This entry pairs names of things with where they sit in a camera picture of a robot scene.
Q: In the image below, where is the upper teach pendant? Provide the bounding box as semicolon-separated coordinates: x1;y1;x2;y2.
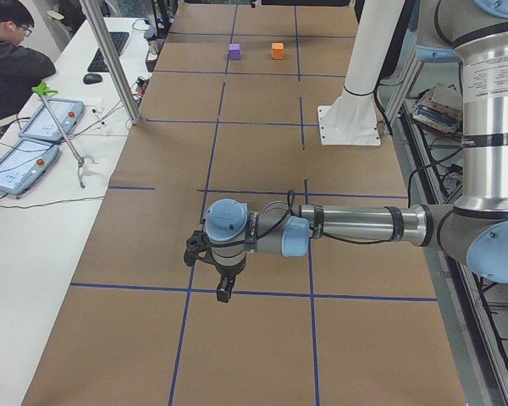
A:
18;98;85;143

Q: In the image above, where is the aluminium frame post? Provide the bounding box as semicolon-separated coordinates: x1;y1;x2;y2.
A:
80;0;141;125

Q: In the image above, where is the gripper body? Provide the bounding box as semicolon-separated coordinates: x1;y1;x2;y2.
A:
212;244;246;279

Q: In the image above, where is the black camera cable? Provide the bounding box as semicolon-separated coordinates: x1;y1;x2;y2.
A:
202;189;390;255

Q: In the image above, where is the lower teach pendant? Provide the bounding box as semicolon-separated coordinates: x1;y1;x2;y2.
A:
0;138;60;195

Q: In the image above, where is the seated person in black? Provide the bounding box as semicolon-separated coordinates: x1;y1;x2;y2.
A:
0;1;56;120

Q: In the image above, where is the purple block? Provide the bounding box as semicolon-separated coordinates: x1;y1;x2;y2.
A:
228;43;241;60

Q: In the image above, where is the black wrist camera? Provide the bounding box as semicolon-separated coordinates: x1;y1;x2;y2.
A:
183;230;210;267

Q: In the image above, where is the orange block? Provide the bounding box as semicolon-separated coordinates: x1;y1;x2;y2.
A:
271;42;284;60

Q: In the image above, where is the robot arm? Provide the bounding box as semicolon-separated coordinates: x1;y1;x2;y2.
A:
184;1;508;302

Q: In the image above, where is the stack of books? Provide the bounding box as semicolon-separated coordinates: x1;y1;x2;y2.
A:
411;83;463;134

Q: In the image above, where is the black computer mouse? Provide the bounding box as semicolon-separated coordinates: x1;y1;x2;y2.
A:
82;72;103;85

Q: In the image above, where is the black keyboard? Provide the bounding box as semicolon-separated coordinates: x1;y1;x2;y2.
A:
86;31;130;73

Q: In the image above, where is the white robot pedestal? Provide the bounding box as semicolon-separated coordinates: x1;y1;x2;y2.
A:
317;0;414;146

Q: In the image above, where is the teach pendant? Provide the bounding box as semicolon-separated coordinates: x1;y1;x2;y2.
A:
18;98;85;143
0;138;60;195

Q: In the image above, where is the green handled reacher grabber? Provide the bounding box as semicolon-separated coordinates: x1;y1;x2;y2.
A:
31;81;97;189

